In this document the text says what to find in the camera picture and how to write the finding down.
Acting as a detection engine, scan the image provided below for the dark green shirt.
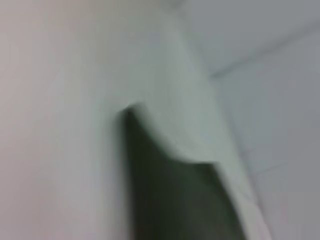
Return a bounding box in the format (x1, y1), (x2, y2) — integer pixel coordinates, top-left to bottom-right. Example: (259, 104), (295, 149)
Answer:
(121, 104), (248, 240)

